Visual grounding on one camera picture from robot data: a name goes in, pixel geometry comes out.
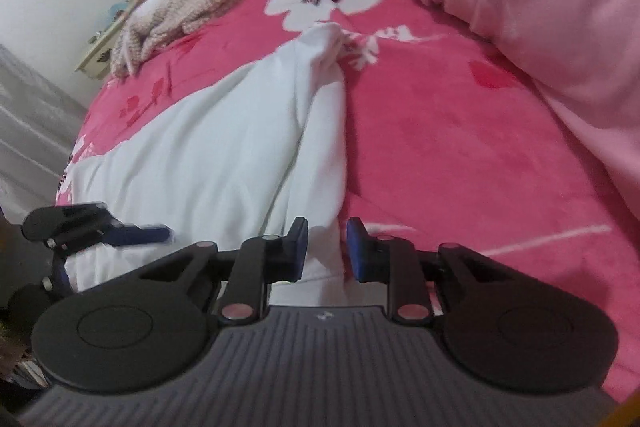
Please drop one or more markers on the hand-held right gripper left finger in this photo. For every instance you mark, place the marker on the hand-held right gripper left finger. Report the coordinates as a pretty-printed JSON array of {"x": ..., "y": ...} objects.
[{"x": 300, "y": 249}]

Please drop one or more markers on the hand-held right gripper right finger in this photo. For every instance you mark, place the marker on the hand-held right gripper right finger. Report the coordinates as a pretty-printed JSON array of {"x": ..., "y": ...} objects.
[{"x": 355, "y": 249}]

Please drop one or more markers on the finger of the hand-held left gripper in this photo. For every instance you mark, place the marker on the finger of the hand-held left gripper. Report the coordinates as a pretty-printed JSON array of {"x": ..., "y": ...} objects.
[
  {"x": 140, "y": 234},
  {"x": 59, "y": 274}
]

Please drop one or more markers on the white sweatshirt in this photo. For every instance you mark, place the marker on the white sweatshirt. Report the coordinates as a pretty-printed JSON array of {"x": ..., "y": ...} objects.
[{"x": 215, "y": 147}]

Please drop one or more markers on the pink floral blanket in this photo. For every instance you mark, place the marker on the pink floral blanket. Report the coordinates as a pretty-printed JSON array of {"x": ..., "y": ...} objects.
[{"x": 450, "y": 147}]

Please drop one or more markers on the cream nightstand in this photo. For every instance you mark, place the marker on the cream nightstand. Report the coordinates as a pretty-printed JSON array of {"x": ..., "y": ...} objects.
[{"x": 107, "y": 42}]

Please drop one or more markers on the checkered garment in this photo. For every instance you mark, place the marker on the checkered garment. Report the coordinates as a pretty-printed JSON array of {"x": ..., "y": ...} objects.
[{"x": 180, "y": 7}]

